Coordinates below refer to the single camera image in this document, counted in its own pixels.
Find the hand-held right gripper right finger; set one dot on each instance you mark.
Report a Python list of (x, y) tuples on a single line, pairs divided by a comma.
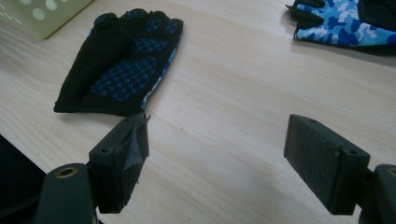
[(320, 165)]

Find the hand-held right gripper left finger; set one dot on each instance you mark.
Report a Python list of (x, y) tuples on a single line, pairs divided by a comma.
[(120, 161)]

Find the pale yellow plastic basket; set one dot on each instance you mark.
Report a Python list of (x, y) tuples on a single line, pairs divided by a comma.
[(40, 18)]

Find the blue camouflage fingerless glove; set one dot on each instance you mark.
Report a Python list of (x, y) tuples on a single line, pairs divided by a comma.
[(339, 28), (102, 68)]

